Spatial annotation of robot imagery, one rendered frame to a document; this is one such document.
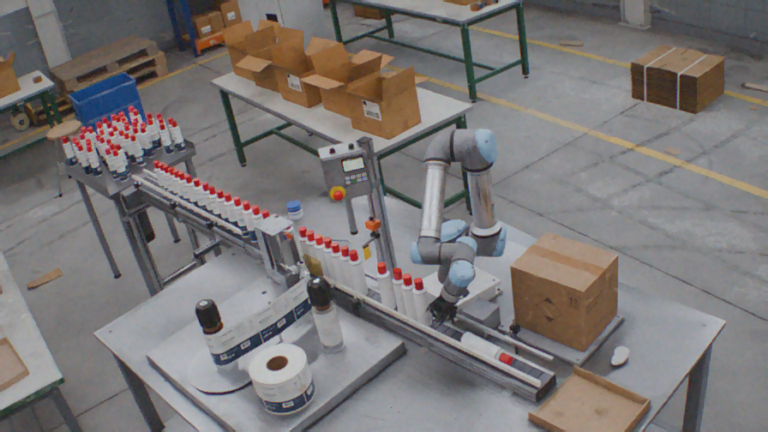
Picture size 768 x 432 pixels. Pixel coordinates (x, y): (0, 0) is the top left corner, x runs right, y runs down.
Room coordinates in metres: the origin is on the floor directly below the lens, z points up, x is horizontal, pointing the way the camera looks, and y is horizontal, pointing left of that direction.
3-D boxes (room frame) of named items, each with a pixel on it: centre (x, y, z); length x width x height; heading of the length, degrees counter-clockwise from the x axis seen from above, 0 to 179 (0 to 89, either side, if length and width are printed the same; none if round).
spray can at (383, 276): (2.32, 0.04, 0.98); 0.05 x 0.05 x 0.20
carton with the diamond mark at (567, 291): (2.08, -0.58, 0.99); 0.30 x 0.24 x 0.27; 41
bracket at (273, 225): (2.66, 0.45, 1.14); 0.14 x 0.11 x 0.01; 39
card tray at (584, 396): (1.62, -0.53, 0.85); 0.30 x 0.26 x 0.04; 39
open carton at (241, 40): (5.71, 0.77, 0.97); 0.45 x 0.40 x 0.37; 123
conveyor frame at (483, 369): (2.40, 0.10, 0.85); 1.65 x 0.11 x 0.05; 39
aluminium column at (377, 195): (2.52, 0.02, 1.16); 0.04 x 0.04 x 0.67; 39
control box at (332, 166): (2.53, 0.11, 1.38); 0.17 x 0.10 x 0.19; 94
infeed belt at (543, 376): (2.40, 0.10, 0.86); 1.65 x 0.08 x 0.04; 39
